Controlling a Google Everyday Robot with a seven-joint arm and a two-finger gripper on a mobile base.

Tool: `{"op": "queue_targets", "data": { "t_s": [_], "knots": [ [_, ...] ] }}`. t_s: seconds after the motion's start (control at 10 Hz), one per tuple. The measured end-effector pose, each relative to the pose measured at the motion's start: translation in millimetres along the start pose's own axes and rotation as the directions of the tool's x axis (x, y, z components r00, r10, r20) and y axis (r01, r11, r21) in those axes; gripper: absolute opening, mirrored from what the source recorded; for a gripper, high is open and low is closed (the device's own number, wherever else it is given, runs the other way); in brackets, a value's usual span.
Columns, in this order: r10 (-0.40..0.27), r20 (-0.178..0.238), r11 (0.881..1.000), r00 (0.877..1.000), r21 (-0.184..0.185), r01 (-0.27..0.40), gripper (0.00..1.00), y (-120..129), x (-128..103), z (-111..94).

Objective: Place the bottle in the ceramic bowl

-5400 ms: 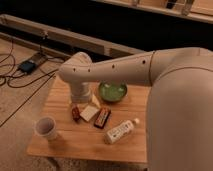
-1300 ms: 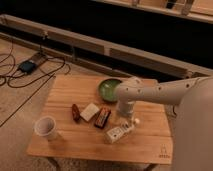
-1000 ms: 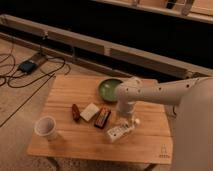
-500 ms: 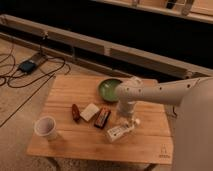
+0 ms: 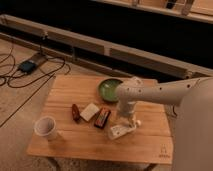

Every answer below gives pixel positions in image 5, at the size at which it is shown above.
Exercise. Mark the white square sponge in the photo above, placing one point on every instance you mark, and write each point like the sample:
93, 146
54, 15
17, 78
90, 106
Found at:
89, 112

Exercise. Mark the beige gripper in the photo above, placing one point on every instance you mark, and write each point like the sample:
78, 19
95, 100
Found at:
126, 109

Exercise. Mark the black power adapter box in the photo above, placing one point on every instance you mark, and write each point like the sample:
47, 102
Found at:
27, 67

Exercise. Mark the wooden table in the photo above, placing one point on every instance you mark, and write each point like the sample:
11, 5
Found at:
150, 143

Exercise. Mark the white plastic bottle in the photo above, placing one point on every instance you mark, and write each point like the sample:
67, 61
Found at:
119, 130

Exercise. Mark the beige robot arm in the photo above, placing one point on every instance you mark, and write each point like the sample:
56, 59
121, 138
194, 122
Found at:
193, 136

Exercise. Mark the dark chocolate bar packet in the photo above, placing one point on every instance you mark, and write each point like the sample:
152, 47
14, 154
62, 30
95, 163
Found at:
102, 118

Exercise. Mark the white paper cup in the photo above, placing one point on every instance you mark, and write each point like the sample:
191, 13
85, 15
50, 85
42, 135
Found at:
46, 127

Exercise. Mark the green ceramic bowl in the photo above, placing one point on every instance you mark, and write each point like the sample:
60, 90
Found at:
106, 89

